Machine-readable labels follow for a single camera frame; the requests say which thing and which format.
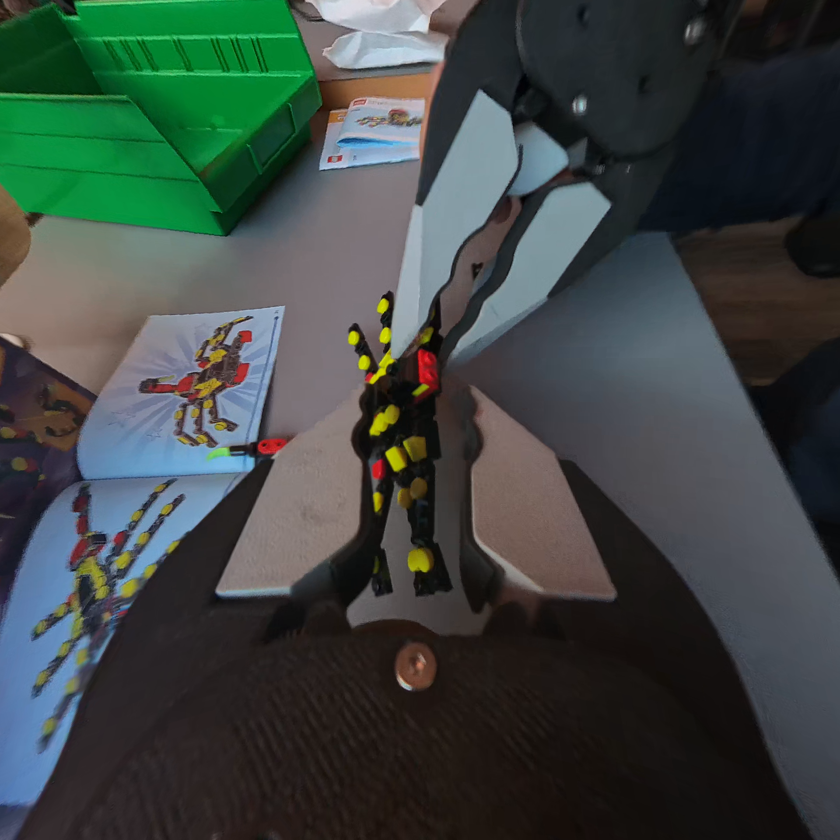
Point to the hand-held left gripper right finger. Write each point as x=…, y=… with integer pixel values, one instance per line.
x=531, y=525

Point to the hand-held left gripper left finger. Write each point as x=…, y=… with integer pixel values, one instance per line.
x=308, y=518

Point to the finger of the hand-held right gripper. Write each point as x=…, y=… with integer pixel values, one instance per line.
x=551, y=243
x=453, y=197

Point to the black yellow lego creature model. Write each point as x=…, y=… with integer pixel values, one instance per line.
x=407, y=453

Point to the small folded lego leaflet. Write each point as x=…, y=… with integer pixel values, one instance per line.
x=374, y=131

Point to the open lego instruction booklet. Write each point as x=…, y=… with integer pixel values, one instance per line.
x=197, y=394

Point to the purple lego set box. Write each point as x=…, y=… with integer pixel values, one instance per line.
x=33, y=426

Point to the person's navy clothing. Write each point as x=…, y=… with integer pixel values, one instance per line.
x=754, y=131

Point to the white crumpled paper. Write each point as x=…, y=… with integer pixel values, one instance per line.
x=380, y=39

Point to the green plastic storage bin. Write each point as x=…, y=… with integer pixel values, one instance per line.
x=131, y=151

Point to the wooden tray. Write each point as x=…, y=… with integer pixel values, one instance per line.
x=13, y=236

